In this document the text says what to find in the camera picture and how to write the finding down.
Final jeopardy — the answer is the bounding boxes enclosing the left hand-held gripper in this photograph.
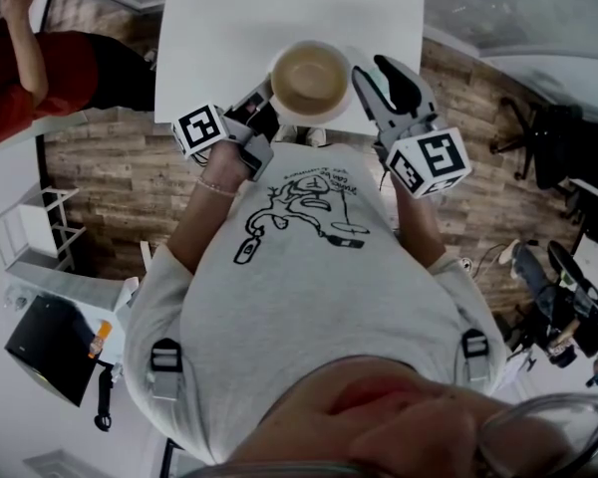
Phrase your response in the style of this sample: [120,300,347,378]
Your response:
[172,80,281,182]

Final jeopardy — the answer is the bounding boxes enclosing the pale bead bracelet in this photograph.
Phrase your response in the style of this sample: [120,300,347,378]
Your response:
[196,176,240,198]

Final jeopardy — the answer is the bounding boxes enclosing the white bowl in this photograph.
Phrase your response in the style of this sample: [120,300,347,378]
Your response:
[268,40,355,124]

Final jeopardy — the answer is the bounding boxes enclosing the clear-framed eyeglasses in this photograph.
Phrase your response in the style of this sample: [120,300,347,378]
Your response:
[477,390,598,478]

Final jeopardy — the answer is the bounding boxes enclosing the grey printed t-shirt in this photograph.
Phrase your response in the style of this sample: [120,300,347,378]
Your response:
[123,141,507,467]

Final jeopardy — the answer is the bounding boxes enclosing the brown wooden bowl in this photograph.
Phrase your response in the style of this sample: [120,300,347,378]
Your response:
[271,42,350,114]

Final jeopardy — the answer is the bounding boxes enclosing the black handle tool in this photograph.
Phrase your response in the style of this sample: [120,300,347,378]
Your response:
[94,363,116,432]

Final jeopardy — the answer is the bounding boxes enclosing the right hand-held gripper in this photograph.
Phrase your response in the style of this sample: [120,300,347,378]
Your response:
[352,55,472,200]

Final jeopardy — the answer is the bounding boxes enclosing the black office chair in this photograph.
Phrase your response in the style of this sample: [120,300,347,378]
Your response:
[490,96,598,191]

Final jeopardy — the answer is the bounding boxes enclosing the black box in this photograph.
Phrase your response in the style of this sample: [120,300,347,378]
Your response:
[4,295,101,407]

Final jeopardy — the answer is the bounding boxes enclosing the person's left forearm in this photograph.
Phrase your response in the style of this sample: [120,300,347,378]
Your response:
[167,144,253,274]

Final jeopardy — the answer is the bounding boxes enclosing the orange bottle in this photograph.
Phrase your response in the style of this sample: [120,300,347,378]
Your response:
[87,320,114,359]

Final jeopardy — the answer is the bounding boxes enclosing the grey strap black buckle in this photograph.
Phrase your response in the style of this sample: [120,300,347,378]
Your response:
[149,339,184,400]
[460,329,489,382]

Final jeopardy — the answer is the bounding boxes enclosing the black floor cable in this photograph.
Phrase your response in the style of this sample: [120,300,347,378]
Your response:
[472,244,509,278]

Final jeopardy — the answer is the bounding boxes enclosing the clear plastic packaging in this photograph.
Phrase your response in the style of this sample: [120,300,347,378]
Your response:
[2,286,29,311]

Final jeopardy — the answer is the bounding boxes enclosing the person's face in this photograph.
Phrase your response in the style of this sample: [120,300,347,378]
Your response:
[223,356,579,478]

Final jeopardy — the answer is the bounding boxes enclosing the white shelf rack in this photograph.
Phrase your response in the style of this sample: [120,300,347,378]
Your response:
[0,186,86,273]

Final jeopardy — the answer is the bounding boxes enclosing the desk with black legs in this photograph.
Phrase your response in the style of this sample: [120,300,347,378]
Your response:
[567,176,598,263]

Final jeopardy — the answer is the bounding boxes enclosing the person's right forearm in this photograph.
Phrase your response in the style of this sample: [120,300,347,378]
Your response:
[391,176,448,271]

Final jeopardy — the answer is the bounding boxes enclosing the white side table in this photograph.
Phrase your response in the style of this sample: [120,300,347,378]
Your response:
[4,261,141,367]

